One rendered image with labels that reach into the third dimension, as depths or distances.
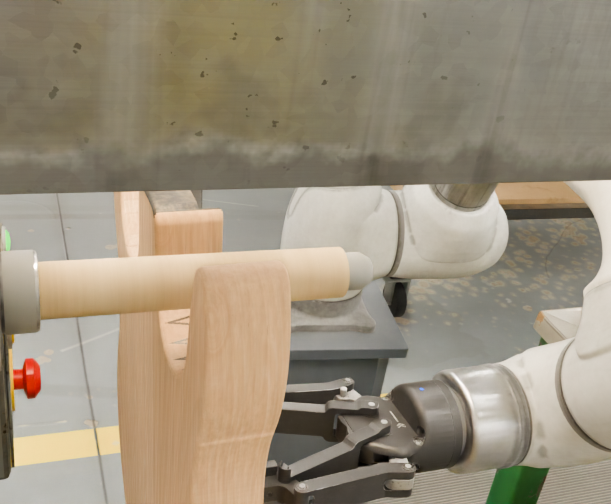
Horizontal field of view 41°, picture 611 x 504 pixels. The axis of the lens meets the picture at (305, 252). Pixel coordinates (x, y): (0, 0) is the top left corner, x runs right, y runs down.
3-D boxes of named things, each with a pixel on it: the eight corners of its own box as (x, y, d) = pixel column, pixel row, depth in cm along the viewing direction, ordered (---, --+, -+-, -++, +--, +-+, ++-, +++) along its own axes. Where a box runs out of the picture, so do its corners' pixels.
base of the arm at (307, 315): (240, 277, 154) (242, 252, 151) (352, 278, 159) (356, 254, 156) (253, 334, 139) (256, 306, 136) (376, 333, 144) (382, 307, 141)
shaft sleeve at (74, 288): (39, 292, 43) (36, 249, 45) (40, 331, 45) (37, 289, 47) (354, 273, 49) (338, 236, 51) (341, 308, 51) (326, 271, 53)
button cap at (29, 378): (0, 410, 78) (-2, 377, 76) (-1, 384, 81) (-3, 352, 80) (41, 406, 80) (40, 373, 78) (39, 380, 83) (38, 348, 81)
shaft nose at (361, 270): (350, 272, 49) (338, 245, 51) (340, 299, 51) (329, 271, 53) (380, 270, 50) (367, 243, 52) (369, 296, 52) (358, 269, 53)
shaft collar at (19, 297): (-2, 296, 41) (-4, 233, 44) (2, 352, 44) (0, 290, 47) (40, 293, 42) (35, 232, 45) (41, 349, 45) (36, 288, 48)
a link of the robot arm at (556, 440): (459, 367, 78) (534, 332, 66) (592, 351, 83) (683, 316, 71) (486, 482, 75) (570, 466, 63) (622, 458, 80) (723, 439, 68)
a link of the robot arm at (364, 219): (270, 254, 152) (284, 145, 141) (363, 256, 156) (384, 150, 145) (284, 302, 138) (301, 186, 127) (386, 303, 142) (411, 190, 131)
